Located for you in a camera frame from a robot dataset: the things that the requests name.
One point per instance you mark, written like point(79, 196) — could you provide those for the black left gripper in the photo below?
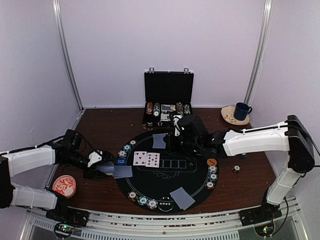
point(90, 174)

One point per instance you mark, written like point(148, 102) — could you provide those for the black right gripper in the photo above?
point(167, 139)

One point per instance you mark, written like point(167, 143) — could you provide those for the blue playing card deck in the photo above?
point(107, 168)

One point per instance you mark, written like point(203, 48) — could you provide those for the blue card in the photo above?
point(184, 201)
point(122, 171)
point(180, 191)
point(158, 141)

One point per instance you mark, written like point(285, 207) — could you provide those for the blue small blind button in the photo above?
point(121, 161)

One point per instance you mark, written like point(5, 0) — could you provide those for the nine of diamonds card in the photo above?
point(153, 160)

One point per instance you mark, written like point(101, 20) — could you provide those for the white blue chips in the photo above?
point(212, 169)
point(152, 204)
point(122, 154)

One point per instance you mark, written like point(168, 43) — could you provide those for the green chips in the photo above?
point(127, 148)
point(142, 200)
point(213, 177)

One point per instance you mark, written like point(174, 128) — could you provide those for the five of hearts card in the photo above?
point(139, 158)

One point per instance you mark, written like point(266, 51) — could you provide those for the red black chips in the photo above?
point(133, 196)
point(132, 142)
point(210, 185)

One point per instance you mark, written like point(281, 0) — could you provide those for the orange big blind button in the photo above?
point(211, 162)

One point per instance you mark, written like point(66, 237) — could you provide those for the clear round dealer button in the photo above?
point(165, 204)

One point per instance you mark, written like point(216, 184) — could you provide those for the red black chip stack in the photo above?
point(236, 168)

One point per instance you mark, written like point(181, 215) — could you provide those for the green chip stack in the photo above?
point(243, 156)

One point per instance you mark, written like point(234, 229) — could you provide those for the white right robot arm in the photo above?
point(287, 136)

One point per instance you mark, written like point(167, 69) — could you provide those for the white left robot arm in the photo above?
point(71, 149)

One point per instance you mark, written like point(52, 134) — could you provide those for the white card box in case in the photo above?
point(165, 117)

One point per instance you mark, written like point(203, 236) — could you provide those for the round black poker mat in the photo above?
point(176, 169)

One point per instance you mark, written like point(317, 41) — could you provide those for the red chip row in case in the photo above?
point(149, 108)

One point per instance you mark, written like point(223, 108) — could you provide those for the multicolour chip row in case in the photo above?
point(179, 108)

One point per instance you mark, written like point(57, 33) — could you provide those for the purple green chip row in case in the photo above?
point(186, 109)

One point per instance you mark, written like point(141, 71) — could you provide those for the red white round coaster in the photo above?
point(65, 185)

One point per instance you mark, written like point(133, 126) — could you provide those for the black poker chip case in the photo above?
point(166, 88)

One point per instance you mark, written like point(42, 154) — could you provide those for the beige ceramic plate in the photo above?
point(227, 114)

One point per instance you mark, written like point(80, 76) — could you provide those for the dark blue mug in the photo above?
point(241, 111)

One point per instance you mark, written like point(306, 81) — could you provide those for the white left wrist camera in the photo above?
point(94, 157)

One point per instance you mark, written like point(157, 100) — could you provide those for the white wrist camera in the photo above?
point(175, 118)
point(94, 157)

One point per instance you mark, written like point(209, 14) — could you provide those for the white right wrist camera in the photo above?
point(175, 118)

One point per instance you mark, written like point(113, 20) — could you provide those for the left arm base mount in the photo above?
point(68, 221)

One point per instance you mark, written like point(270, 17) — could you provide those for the front aluminium rail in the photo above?
point(223, 225)

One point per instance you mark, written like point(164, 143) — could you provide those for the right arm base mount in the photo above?
point(263, 221)

